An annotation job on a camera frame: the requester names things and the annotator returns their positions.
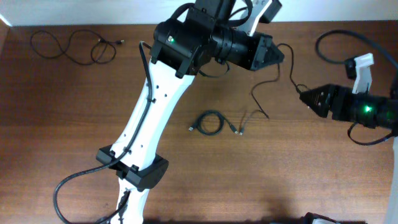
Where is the black thin usb cable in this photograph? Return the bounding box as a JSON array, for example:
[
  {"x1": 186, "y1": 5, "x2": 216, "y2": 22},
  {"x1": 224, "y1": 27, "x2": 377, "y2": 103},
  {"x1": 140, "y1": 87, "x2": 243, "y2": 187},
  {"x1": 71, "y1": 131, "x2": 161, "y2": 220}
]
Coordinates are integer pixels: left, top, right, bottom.
[{"x1": 29, "y1": 29, "x2": 125, "y2": 66}]

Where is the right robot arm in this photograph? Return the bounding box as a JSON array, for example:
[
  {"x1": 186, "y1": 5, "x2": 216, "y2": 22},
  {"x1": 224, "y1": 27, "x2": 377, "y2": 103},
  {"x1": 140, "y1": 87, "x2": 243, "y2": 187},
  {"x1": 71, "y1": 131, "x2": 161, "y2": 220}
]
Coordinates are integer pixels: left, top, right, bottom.
[{"x1": 299, "y1": 84, "x2": 397, "y2": 146}]

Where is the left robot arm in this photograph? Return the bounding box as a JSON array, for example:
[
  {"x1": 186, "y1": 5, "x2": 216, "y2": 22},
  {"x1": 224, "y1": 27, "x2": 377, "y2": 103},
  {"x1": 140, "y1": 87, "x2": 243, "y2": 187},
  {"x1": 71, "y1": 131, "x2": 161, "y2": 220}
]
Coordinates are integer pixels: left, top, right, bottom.
[{"x1": 96, "y1": 0, "x2": 284, "y2": 223}]

